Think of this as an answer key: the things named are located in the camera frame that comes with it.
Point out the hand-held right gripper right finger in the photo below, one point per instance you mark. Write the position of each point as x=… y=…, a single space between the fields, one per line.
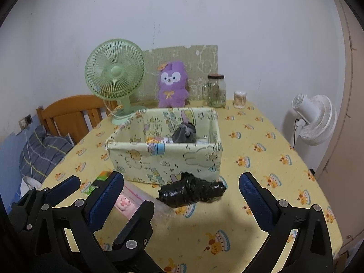
x=256 y=202

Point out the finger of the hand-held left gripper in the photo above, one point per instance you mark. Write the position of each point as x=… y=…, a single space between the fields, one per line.
x=136 y=227
x=68 y=183

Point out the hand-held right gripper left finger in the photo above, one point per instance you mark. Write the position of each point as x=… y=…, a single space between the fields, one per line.
x=106 y=202

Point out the green packet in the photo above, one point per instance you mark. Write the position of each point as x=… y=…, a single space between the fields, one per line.
x=101 y=177

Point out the clear pink plastic pouch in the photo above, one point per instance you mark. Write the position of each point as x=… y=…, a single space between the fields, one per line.
x=133 y=196

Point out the black plastic bag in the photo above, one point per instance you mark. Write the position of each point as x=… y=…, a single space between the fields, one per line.
x=193 y=190

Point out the cartoon print storage box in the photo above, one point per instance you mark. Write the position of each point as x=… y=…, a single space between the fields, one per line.
x=193 y=159

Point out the grey plush pouch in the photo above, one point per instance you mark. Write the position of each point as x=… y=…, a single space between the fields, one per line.
x=184 y=135

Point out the white plastic bag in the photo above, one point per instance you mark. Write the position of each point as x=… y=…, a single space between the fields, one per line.
x=28 y=182

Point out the grey plaid bedding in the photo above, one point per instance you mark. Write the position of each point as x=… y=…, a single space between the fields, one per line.
x=42 y=150

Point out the yellow printed tablecloth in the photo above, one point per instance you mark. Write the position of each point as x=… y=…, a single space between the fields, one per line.
x=256 y=153

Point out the wooden chair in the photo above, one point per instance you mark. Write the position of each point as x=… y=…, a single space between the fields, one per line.
x=71 y=113

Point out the cotton swab container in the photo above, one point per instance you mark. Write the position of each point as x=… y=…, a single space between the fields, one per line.
x=239 y=99

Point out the white standing fan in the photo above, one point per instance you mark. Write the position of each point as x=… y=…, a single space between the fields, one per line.
x=315 y=116

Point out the glass jar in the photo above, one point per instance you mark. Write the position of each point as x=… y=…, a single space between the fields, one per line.
x=216 y=91

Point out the green desk fan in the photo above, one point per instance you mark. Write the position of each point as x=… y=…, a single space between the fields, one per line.
x=113 y=71

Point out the purple plush bunny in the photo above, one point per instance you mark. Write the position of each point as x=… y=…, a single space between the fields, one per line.
x=172 y=86

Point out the beige door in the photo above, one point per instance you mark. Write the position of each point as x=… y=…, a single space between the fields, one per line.
x=352 y=91

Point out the printed cardboard board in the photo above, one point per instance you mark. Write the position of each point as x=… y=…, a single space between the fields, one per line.
x=199 y=59

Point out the wall outlet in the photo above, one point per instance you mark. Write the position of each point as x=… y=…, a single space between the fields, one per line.
x=25 y=120

